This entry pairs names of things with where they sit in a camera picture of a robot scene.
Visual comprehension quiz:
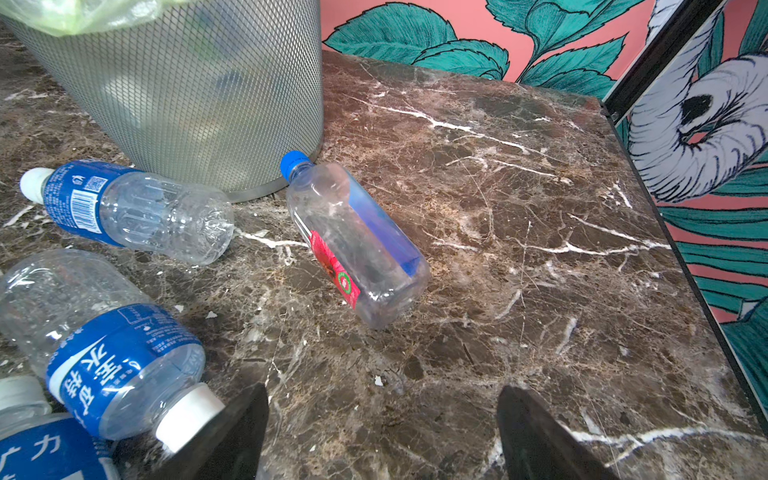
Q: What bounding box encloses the water bottle blue label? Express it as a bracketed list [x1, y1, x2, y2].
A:
[1, 249, 225, 452]

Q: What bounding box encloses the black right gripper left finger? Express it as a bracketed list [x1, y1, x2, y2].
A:
[150, 383, 269, 480]

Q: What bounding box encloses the blue label bottle white cap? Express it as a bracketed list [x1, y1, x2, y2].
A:
[1, 376, 120, 480]

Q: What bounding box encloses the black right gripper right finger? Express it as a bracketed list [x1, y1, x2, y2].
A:
[496, 385, 617, 480]

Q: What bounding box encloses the Pocari bottle blue label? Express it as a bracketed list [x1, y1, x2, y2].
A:
[19, 160, 235, 265]

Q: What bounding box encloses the grey mesh waste bin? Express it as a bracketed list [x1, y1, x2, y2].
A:
[1, 1, 324, 202]

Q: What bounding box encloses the black right frame post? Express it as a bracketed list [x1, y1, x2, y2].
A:
[606, 1, 767, 423]

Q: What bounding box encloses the clear bottle blue red label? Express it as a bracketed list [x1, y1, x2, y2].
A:
[280, 151, 431, 329]

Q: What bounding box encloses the green plastic bin liner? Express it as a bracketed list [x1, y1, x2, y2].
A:
[1, 0, 187, 37]

